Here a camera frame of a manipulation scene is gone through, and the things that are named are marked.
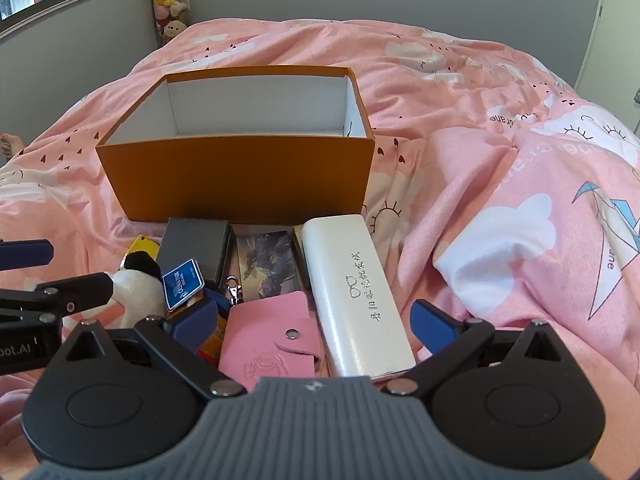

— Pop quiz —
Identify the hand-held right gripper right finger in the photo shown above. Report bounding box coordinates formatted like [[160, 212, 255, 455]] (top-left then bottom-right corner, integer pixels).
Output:
[[382, 299, 583, 396]]

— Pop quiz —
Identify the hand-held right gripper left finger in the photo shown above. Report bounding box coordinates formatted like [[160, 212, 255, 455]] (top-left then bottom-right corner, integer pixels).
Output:
[[47, 300, 248, 398]]

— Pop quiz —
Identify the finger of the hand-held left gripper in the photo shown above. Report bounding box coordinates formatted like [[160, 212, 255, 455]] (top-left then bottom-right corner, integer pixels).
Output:
[[0, 271, 115, 330], [0, 239, 55, 272]]

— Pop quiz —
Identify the small blue card box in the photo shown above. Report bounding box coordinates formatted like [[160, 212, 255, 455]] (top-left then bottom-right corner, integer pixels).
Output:
[[161, 258, 204, 311]]

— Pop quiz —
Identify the panda plush toy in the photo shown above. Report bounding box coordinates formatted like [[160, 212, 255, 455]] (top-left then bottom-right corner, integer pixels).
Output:
[[107, 252, 168, 328]]

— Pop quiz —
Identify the white glasses case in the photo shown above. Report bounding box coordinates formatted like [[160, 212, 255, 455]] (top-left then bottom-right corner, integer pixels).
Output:
[[301, 214, 417, 380]]

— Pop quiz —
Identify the orange cardboard box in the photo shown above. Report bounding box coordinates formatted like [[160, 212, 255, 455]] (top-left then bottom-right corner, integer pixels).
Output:
[[95, 65, 376, 226]]

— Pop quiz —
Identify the orange printed packet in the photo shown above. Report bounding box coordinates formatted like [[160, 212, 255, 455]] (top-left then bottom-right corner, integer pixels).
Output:
[[197, 327, 226, 366]]

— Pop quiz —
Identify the yellow packet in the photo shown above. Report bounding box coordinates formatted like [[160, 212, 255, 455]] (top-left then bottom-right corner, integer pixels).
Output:
[[121, 234, 161, 266]]

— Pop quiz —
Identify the dark grey box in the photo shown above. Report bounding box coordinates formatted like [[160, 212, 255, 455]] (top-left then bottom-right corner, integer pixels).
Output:
[[156, 217, 236, 288]]

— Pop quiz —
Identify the illustrated picture card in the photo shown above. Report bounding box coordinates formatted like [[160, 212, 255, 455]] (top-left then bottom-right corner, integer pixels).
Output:
[[234, 225, 313, 306]]

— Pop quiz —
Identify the person's foot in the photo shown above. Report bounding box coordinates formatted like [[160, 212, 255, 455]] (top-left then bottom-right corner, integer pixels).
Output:
[[0, 132, 25, 163]]

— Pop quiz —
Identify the pink printed blanket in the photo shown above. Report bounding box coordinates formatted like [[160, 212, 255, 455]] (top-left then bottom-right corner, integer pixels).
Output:
[[0, 17, 640, 480]]

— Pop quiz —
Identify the white door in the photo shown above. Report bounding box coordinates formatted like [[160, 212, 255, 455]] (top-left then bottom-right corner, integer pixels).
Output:
[[572, 0, 640, 126]]

